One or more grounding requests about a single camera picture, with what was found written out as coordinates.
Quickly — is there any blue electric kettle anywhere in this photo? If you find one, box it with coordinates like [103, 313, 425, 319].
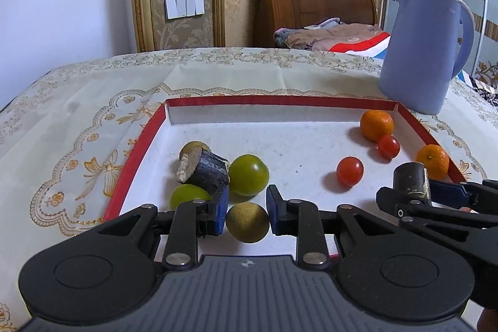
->
[378, 0, 475, 115]

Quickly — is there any orange mandarin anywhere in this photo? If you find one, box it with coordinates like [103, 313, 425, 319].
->
[360, 110, 395, 143]
[415, 144, 450, 180]

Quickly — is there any dark patterned cloth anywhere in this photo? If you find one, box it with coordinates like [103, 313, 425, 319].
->
[472, 83, 498, 104]

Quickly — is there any dark sugarcane piece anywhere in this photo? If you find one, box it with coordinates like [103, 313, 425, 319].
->
[393, 162, 432, 202]

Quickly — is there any red cherry tomato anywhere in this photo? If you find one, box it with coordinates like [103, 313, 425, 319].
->
[378, 134, 401, 159]
[336, 156, 365, 187]

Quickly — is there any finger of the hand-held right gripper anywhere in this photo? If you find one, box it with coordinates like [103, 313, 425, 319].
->
[376, 186, 498, 255]
[429, 179, 498, 217]

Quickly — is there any red cardboard box tray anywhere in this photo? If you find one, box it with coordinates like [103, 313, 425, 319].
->
[103, 95, 469, 224]

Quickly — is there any brown blanket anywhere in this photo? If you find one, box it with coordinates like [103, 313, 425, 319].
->
[273, 18, 384, 53]

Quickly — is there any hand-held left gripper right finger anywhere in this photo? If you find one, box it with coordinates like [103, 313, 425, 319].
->
[265, 184, 393, 271]

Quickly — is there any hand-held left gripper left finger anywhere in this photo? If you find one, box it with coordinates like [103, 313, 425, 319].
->
[89, 184, 230, 271]

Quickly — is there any white wall light switch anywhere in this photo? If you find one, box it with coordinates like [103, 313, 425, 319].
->
[164, 0, 205, 20]

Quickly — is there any small yellow round fruit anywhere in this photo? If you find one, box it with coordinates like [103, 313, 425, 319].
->
[226, 202, 270, 244]
[179, 141, 213, 165]

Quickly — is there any green tomato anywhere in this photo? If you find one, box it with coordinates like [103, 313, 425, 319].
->
[228, 154, 270, 197]
[168, 184, 213, 212]

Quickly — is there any dark eggplant chunk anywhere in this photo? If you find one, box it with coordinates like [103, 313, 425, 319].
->
[177, 149, 230, 196]

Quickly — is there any red white blue striped quilt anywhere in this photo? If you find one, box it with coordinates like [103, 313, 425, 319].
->
[326, 32, 483, 87]

